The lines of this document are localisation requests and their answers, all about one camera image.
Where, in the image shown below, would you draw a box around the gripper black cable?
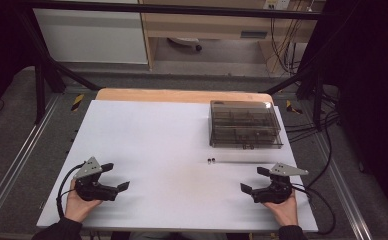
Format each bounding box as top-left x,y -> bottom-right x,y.
291,182 -> 337,236
55,161 -> 87,220

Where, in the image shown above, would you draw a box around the white cabinet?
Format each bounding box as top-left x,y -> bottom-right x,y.
32,7 -> 149,65

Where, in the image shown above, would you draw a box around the yellow black tape strip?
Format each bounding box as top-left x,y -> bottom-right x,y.
285,99 -> 304,115
70,93 -> 85,113

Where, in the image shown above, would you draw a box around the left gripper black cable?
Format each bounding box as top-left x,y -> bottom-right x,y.
55,161 -> 87,220

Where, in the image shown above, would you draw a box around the black metal stand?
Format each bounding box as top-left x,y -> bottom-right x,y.
16,9 -> 102,125
263,56 -> 328,132

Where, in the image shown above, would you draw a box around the black floor cables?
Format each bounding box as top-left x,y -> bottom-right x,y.
283,109 -> 342,145

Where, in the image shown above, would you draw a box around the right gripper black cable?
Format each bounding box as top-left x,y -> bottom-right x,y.
291,182 -> 337,236

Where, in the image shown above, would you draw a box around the person's right hand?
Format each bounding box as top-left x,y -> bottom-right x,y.
263,190 -> 299,228

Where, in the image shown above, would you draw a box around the aluminium floor rail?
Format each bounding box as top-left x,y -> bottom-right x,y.
314,132 -> 374,240
0,94 -> 62,228

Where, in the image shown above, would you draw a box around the hanging cable bundle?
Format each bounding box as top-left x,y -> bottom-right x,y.
267,9 -> 305,76

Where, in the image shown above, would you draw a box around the wooden table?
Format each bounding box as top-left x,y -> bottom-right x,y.
95,87 -> 275,105

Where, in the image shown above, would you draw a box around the white table sheet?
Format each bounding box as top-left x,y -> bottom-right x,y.
36,99 -> 319,234

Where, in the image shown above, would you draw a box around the black metal crossbar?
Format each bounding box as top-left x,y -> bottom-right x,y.
15,0 -> 324,21

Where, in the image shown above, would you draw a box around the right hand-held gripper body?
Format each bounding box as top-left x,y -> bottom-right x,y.
251,162 -> 310,205

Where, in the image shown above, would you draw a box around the office chair base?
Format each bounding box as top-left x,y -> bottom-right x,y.
166,36 -> 203,53

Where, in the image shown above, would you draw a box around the smoky transparent drawer organizer box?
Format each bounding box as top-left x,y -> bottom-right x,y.
208,99 -> 284,150

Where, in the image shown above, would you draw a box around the person's left hand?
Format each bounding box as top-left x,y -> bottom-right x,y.
64,178 -> 103,224

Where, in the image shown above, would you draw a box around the black curtain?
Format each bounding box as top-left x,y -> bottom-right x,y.
315,0 -> 388,228
0,0 -> 36,121

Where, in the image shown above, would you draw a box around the light wooden desk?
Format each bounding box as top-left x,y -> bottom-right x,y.
137,0 -> 327,72

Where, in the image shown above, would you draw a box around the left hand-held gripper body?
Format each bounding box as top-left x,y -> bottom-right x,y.
73,156 -> 120,202

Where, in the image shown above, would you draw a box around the white wall socket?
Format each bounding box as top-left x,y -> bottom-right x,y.
262,0 -> 291,11

